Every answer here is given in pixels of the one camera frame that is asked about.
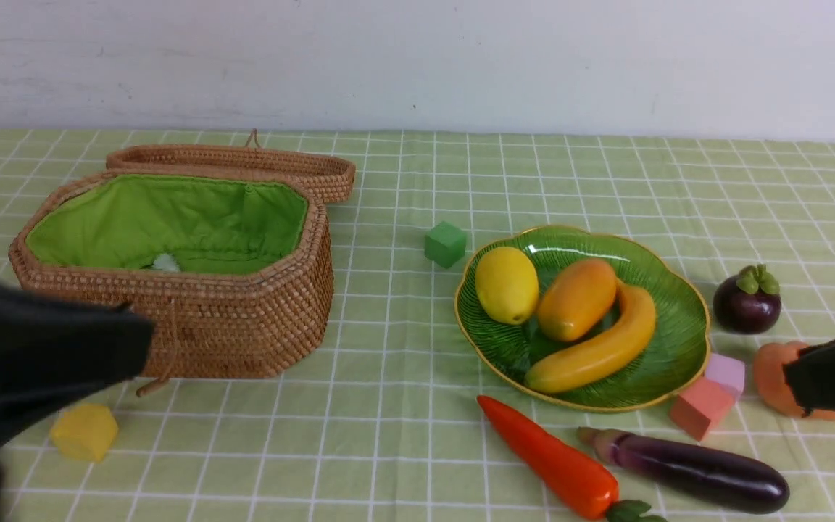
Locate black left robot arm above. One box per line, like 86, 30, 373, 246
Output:
0, 284, 154, 493

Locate green foam cube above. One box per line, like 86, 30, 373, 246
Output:
423, 221, 468, 270

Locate green leaf-shaped glass plate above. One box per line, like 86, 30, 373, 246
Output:
454, 224, 712, 413

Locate purple toy eggplant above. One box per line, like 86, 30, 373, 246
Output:
576, 426, 791, 515

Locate orange toy carrot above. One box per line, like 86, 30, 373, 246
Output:
476, 394, 666, 521

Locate woven wicker basket green lining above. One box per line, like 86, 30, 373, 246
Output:
9, 170, 335, 381

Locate orange yellow toy mango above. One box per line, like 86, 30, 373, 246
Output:
537, 258, 617, 343

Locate dark purple toy mangosteen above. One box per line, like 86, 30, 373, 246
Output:
713, 264, 783, 335

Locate light purple foam cube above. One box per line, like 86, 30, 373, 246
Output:
705, 353, 746, 399

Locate woven wicker basket lid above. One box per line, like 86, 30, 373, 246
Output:
106, 130, 357, 204

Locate yellow toy lemon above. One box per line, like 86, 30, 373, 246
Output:
475, 246, 540, 325

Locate orange toy potato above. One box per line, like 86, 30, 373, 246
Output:
752, 341, 835, 422

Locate salmon pink foam cube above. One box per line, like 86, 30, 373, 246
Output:
669, 377, 736, 442

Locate yellow foam block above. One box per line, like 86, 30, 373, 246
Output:
49, 403, 119, 463

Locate white tag inside basket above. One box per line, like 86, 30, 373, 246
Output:
149, 252, 181, 272

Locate green checkered tablecloth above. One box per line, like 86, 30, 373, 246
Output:
1, 131, 835, 521

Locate yellow toy banana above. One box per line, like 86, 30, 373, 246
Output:
523, 281, 657, 394

